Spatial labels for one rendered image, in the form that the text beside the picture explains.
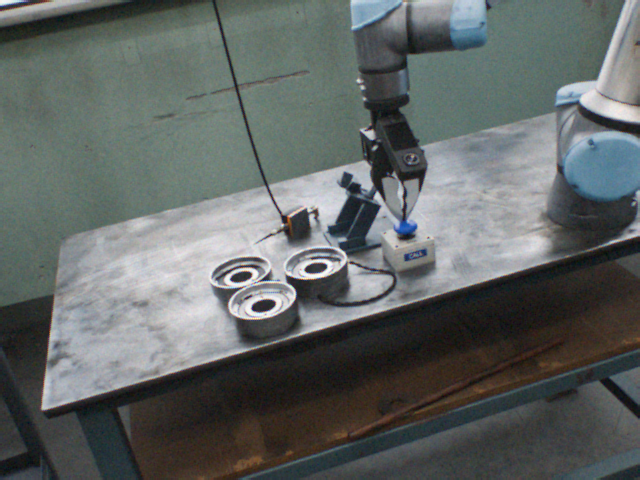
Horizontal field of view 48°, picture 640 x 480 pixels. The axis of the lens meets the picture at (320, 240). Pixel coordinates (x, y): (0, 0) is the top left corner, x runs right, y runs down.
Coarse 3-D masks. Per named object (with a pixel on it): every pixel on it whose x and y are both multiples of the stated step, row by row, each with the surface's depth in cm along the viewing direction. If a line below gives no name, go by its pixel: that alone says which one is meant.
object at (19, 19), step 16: (32, 0) 239; (48, 0) 240; (64, 0) 237; (80, 0) 232; (96, 0) 232; (112, 0) 233; (128, 0) 235; (0, 16) 228; (16, 16) 228; (32, 16) 229; (48, 16) 230
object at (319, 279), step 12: (300, 252) 122; (312, 252) 122; (324, 252) 122; (336, 252) 121; (288, 264) 120; (312, 264) 120; (324, 264) 120; (288, 276) 116; (312, 276) 116; (324, 276) 113; (336, 276) 114; (300, 288) 115; (312, 288) 114; (324, 288) 114; (336, 288) 116
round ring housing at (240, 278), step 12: (228, 264) 123; (264, 264) 122; (228, 276) 120; (240, 276) 122; (252, 276) 121; (264, 276) 116; (216, 288) 116; (228, 288) 115; (240, 288) 115; (228, 300) 116
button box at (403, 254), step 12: (420, 228) 121; (384, 240) 121; (396, 240) 119; (408, 240) 118; (420, 240) 118; (432, 240) 118; (384, 252) 123; (396, 252) 117; (408, 252) 117; (420, 252) 118; (432, 252) 119; (396, 264) 118; (408, 264) 118; (420, 264) 119
